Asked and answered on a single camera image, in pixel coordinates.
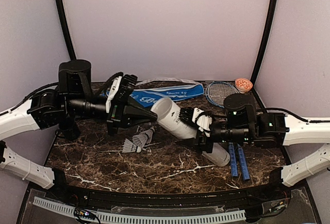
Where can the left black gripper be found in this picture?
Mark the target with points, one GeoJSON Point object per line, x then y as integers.
{"type": "Point", "coordinates": [133, 112]}

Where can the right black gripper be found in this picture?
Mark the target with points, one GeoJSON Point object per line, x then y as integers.
{"type": "Point", "coordinates": [193, 142]}

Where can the white feather shuttlecock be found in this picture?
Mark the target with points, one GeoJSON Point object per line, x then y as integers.
{"type": "Point", "coordinates": [130, 147]}
{"type": "Point", "coordinates": [143, 138]}

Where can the white feather shuttlecock front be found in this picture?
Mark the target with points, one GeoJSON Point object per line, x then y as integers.
{"type": "Point", "coordinates": [130, 147]}

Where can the white shuttlecock tube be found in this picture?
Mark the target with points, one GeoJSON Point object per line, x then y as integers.
{"type": "Point", "coordinates": [168, 118]}

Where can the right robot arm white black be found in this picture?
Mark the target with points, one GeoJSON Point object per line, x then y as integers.
{"type": "Point", "coordinates": [265, 128]}

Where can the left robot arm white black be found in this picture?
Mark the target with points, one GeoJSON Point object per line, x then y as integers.
{"type": "Point", "coordinates": [59, 104]}

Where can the blue badminton racket left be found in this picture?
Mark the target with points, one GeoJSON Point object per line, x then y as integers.
{"type": "Point", "coordinates": [219, 155]}

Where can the blue badminton racket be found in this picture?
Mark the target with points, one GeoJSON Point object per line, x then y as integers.
{"type": "Point", "coordinates": [219, 155]}
{"type": "Point", "coordinates": [216, 92]}

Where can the blue badminton racket right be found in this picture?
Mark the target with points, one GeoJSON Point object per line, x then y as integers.
{"type": "Point", "coordinates": [216, 92]}

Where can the blue racket bag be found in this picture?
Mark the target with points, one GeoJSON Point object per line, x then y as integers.
{"type": "Point", "coordinates": [149, 96]}

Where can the black cup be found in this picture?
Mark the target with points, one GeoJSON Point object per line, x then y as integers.
{"type": "Point", "coordinates": [68, 130]}

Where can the orange patterned small bowl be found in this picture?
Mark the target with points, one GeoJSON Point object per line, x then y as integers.
{"type": "Point", "coordinates": [243, 85]}

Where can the small circuit board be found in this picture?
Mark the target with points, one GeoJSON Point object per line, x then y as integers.
{"type": "Point", "coordinates": [82, 213]}

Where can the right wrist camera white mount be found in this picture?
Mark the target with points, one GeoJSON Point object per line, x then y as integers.
{"type": "Point", "coordinates": [196, 118]}

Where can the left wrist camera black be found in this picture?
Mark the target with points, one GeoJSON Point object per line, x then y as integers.
{"type": "Point", "coordinates": [121, 89]}

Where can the black front table rail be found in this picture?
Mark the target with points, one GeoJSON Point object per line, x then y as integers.
{"type": "Point", "coordinates": [100, 199]}

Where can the white slotted cable duct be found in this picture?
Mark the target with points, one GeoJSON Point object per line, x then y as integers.
{"type": "Point", "coordinates": [139, 217]}

